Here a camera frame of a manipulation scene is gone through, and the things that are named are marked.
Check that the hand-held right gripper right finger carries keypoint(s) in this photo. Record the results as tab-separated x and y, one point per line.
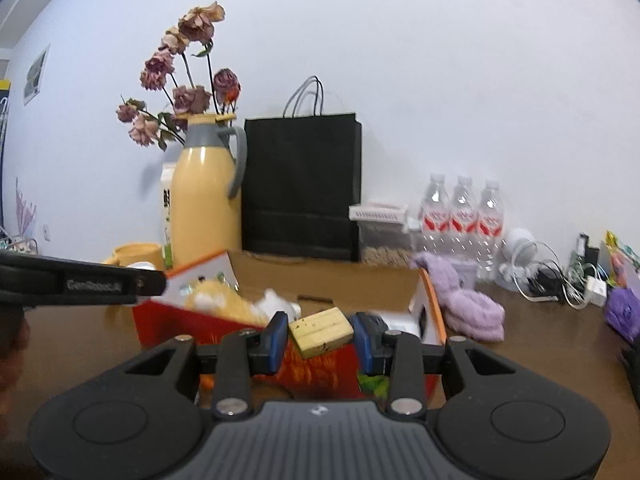
362	345

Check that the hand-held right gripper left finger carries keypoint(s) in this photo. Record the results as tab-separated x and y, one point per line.
276	342

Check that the yellow wooden block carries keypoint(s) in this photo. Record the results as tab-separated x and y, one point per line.
320	332

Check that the yellow white plush toy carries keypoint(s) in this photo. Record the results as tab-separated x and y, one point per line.
220	300

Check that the cardboard box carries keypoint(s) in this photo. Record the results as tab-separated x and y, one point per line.
165	325

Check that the yellow mug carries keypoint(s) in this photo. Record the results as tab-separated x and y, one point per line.
135	255

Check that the purple fluffy headband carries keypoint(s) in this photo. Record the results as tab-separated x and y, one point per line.
440	272

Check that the clear seed container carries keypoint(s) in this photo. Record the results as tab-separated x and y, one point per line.
385	240

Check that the white milk carton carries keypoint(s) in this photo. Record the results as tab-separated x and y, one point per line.
167	215

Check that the white lidded tin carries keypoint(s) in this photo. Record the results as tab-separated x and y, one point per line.
467	275

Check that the small white printed box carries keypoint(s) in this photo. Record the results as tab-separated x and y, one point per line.
377	211

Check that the clear water bottle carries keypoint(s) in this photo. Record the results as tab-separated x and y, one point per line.
462	222
435	220
490	225

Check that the yellow thermos jug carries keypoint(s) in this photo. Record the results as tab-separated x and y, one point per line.
205	200

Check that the black paper bag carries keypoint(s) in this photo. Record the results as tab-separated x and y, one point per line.
300	185

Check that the white robot figure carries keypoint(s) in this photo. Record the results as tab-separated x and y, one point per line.
517	247

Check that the black power adapter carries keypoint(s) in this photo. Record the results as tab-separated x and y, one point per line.
545	280

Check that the dried rose bouquet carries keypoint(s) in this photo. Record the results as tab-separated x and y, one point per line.
192	97

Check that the small black green box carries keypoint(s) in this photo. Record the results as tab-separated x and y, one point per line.
582	250

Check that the white charger plug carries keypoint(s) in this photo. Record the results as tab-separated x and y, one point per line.
596	290

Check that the purple tissue pack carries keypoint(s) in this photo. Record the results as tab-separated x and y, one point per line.
622	310

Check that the colourful snack packet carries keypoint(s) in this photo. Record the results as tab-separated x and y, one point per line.
620	255

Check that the wall picture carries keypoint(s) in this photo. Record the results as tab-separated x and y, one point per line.
36	75

